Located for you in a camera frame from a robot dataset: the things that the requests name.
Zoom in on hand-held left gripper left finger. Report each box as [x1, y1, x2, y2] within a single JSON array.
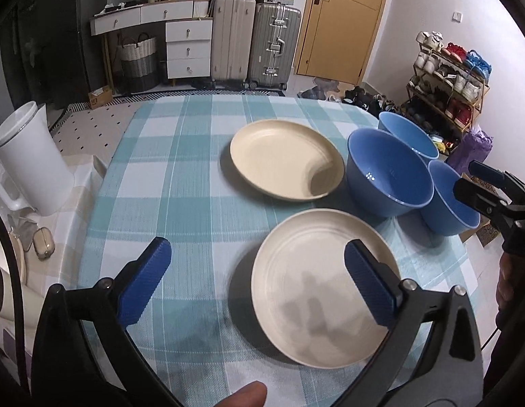
[[31, 237, 182, 407]]

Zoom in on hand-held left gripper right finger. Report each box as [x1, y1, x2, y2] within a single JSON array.
[[334, 239, 486, 407]]

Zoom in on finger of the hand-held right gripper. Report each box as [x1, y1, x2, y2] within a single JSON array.
[[468, 160, 507, 184], [453, 178, 507, 218]]

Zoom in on blue bowl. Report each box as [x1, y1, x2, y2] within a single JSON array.
[[346, 128, 435, 219], [378, 111, 440, 164], [421, 160, 481, 237]]

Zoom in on cream plate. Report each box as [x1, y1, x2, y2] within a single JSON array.
[[229, 119, 346, 201], [251, 209, 401, 367]]

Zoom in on person's right hand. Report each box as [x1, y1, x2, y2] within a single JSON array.
[[495, 252, 521, 319]]

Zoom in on person's left hand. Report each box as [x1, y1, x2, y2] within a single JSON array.
[[209, 382, 268, 407]]

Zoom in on purple bag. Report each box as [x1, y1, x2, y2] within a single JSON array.
[[447, 124, 494, 174]]

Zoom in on large printed cardboard box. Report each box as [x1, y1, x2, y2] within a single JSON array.
[[460, 172, 507, 247]]

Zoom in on wooden shoe rack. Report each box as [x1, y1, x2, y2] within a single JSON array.
[[404, 32, 492, 153]]

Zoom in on rows of racked shoes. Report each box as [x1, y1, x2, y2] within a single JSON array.
[[407, 32, 492, 145]]

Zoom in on beige earbuds case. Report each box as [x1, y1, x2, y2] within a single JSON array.
[[31, 227, 55, 259]]

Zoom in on beige checked cloth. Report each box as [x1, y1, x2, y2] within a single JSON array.
[[17, 153, 107, 293]]

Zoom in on teal checked tablecloth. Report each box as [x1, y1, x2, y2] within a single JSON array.
[[76, 93, 471, 407]]

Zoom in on group of loose shoes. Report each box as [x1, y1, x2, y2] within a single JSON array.
[[298, 76, 401, 113]]

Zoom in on white round appliance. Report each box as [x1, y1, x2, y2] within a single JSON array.
[[0, 237, 28, 321]]

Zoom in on white lidded container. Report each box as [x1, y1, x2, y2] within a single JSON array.
[[0, 101, 74, 217]]

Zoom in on small cardboard box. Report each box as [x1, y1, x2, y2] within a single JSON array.
[[88, 86, 115, 106]]

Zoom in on wooden door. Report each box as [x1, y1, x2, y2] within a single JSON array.
[[294, 0, 392, 88]]

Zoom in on woven laundry basket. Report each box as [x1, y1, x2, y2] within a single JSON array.
[[118, 36, 159, 93]]

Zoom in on silver suitcase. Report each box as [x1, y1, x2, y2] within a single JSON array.
[[248, 2, 302, 91]]

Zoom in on white drawer dresser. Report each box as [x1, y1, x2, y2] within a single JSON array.
[[90, 0, 214, 94]]

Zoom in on beige suitcase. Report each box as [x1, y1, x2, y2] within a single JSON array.
[[211, 0, 257, 90]]

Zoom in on dark cabinet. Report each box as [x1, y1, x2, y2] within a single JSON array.
[[0, 0, 115, 109]]

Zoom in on black cable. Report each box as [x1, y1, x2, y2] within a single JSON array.
[[0, 203, 34, 407]]

